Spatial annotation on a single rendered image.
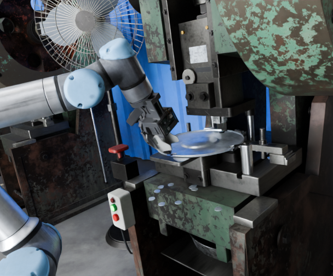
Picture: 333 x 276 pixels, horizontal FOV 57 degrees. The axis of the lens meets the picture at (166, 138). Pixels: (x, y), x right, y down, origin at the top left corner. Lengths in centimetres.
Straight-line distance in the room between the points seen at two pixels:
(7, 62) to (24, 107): 144
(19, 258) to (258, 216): 59
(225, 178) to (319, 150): 39
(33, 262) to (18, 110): 34
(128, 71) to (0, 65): 138
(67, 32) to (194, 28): 89
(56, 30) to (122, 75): 107
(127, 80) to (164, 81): 214
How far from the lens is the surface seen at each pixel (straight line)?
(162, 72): 289
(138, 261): 131
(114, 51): 75
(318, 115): 123
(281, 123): 121
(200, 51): 102
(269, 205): 92
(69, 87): 61
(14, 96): 66
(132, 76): 77
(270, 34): 62
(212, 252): 118
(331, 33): 60
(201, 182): 102
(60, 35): 173
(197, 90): 101
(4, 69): 207
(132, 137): 348
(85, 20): 167
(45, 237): 91
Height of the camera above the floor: 108
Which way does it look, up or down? 15 degrees down
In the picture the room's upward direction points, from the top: 8 degrees counter-clockwise
